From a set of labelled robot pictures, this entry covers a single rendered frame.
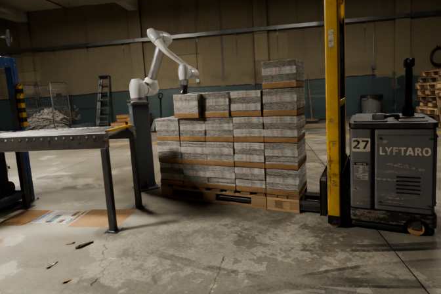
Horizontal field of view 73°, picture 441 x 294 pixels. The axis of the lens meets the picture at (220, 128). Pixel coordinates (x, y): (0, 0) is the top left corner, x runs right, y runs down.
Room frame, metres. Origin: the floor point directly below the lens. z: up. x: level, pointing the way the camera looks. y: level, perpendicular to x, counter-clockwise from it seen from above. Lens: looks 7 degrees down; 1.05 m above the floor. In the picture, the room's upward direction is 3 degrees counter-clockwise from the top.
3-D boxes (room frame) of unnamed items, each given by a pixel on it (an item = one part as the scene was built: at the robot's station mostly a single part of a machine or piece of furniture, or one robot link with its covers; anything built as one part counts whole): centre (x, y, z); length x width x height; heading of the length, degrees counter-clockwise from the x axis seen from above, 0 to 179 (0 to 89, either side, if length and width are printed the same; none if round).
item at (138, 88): (3.40, 0.91, 1.17); 0.18 x 0.16 x 0.22; 150
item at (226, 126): (2.96, 0.07, 0.42); 1.17 x 0.39 x 0.83; 64
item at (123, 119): (9.28, 2.76, 0.28); 1.20 x 0.83 x 0.57; 81
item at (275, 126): (2.64, -0.58, 0.65); 0.39 x 0.30 x 1.29; 154
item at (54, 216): (2.65, 1.54, 0.00); 0.37 x 0.28 x 0.01; 81
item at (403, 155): (2.28, -1.30, 0.40); 0.69 x 0.55 x 0.80; 154
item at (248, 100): (2.77, -0.32, 0.95); 0.38 x 0.29 x 0.23; 152
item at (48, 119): (9.49, 5.56, 0.85); 1.21 x 0.83 x 1.71; 81
